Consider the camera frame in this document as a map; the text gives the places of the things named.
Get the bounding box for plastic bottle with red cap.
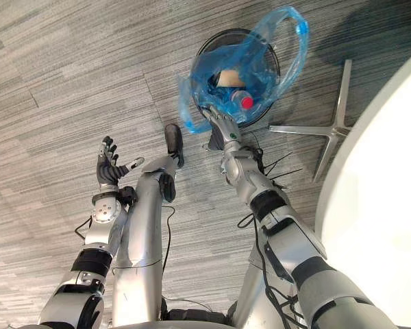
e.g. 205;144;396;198
225;89;261;114

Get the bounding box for robot left foot dark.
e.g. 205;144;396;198
164;123;186;169

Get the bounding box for blue plastic trash bag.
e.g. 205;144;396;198
176;5;310;135

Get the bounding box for black cable on left leg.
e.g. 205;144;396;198
160;205;215;315

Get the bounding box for small black round bin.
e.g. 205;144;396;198
195;27;282;129

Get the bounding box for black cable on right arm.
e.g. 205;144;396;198
236;212;309;329

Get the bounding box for black cable ties at wrist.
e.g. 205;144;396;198
249;132;304;189

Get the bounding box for robot right leg silver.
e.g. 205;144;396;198
231;253;308;329

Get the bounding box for brown cardboard piece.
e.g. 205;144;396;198
216;69;249;88

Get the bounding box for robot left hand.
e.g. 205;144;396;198
95;136;146;193

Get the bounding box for silver metal table base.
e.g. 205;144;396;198
269;59;353;183

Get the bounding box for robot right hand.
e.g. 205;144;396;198
201;104;242;152

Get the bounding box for robot left leg silver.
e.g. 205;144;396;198
110;154;179;327

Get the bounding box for robot leg silver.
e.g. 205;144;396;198
110;154;179;327
231;253;308;329

